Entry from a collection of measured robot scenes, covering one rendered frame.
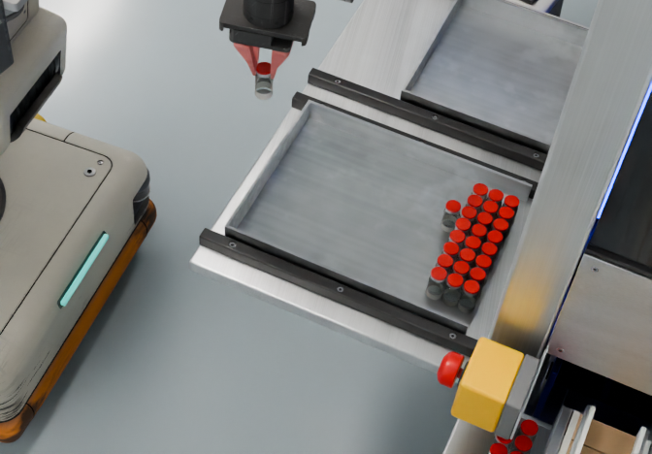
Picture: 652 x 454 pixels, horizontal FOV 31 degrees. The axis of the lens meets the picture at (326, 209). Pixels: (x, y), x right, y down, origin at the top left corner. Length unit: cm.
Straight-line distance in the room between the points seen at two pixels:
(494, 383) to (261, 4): 49
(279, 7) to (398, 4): 61
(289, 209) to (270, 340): 95
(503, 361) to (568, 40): 73
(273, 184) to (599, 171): 63
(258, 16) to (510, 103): 57
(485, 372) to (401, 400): 117
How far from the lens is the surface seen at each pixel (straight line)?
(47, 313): 229
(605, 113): 108
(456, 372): 135
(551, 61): 188
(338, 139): 171
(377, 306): 151
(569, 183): 116
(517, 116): 179
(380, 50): 185
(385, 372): 252
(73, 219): 239
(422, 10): 193
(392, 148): 170
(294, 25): 136
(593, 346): 134
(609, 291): 126
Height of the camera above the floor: 215
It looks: 51 degrees down
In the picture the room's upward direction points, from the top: 6 degrees clockwise
